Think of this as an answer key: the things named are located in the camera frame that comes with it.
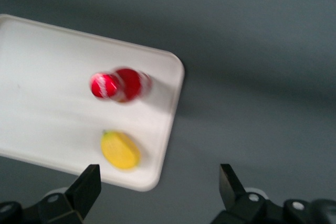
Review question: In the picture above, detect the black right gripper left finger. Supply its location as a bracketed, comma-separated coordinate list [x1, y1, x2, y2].
[36, 164, 102, 224]

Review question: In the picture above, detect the red coke bottle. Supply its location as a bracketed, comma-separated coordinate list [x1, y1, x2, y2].
[89, 67, 153, 103]

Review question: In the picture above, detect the yellow toy mango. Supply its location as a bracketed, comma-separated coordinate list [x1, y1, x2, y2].
[100, 129, 142, 171]

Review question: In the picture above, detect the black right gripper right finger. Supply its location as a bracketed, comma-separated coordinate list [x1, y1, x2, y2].
[219, 163, 286, 224]

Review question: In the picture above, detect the beige plastic tray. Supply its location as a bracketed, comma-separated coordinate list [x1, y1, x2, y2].
[0, 13, 186, 192]

